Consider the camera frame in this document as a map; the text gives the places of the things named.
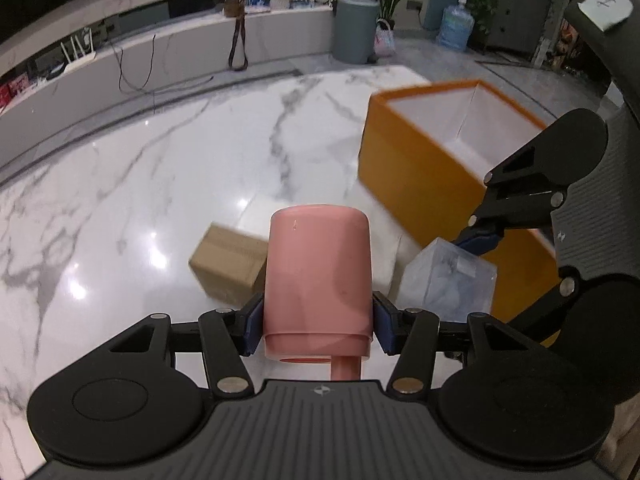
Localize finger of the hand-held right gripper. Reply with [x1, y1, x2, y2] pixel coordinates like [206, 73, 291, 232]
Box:
[500, 267, 581, 348]
[452, 127, 571, 256]

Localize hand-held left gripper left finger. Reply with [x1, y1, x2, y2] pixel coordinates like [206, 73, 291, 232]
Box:
[107, 294, 266, 395]

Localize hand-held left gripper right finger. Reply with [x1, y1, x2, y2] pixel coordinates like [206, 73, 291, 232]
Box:
[372, 292, 533, 395]

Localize clear acrylic box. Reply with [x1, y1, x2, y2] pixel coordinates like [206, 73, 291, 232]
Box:
[397, 236, 498, 323]

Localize brown cardboard box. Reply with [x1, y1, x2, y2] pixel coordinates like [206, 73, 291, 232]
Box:
[188, 222, 271, 307]

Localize pink plastic cup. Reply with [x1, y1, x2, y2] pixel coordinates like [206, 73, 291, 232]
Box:
[263, 204, 375, 381]

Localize orange storage box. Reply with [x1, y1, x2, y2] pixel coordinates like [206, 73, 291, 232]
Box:
[357, 78, 563, 348]

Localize white paper tag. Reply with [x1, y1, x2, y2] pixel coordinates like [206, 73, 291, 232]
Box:
[577, 0, 632, 33]

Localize blue water jug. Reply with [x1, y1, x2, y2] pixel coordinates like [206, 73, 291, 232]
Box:
[436, 2, 475, 52]

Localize pink white bag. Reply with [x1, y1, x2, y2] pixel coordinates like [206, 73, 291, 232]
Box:
[372, 18, 397, 57]

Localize grey cabinet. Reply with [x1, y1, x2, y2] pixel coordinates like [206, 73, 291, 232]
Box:
[485, 0, 553, 56]

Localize grey trash bin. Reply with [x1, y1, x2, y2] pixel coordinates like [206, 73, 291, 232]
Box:
[332, 0, 381, 65]

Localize grey media bench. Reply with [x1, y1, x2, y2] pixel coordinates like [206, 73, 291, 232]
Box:
[0, 0, 341, 181]

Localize white router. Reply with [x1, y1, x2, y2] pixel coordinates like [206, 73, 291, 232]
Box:
[59, 27, 98, 76]

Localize black cable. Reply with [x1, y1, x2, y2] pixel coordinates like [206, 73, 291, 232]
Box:
[107, 34, 216, 95]

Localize camera with strap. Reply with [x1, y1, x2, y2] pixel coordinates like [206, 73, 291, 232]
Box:
[224, 0, 249, 71]

